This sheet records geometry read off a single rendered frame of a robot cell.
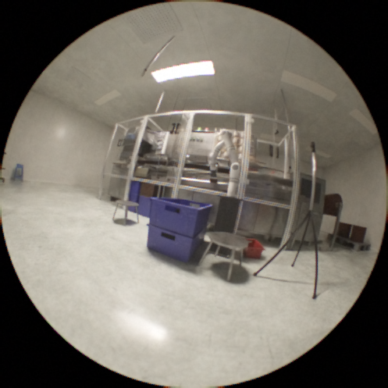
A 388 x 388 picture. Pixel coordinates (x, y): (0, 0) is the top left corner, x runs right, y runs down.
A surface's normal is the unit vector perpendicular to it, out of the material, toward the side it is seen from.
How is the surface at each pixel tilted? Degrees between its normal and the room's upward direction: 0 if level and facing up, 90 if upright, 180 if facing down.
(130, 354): 0
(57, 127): 90
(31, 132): 90
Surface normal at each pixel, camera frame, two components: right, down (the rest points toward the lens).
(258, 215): -0.28, -0.04
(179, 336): 0.18, -0.98
